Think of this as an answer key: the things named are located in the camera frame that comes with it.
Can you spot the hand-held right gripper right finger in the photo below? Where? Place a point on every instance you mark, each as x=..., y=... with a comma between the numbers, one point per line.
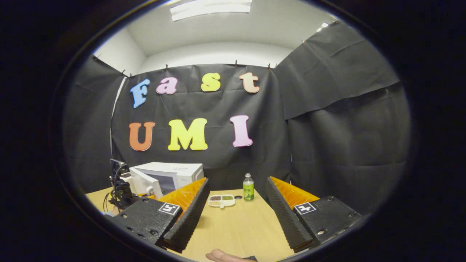
x=285, y=218

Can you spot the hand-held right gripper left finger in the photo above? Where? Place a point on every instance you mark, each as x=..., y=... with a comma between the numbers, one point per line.
x=191, y=218

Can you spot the white microwave oven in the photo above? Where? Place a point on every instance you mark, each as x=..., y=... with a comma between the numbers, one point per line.
x=178, y=173

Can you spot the divided white snack plate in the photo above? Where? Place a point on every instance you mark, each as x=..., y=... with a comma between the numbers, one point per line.
x=222, y=201

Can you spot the green drink bottle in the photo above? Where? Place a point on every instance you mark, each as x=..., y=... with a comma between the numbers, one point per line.
x=248, y=189

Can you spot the black backdrop cloth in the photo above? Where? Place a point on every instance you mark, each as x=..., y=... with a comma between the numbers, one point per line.
x=327, y=127

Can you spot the ceiling light panel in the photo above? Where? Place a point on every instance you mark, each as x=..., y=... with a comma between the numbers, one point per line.
x=322, y=27
x=211, y=9

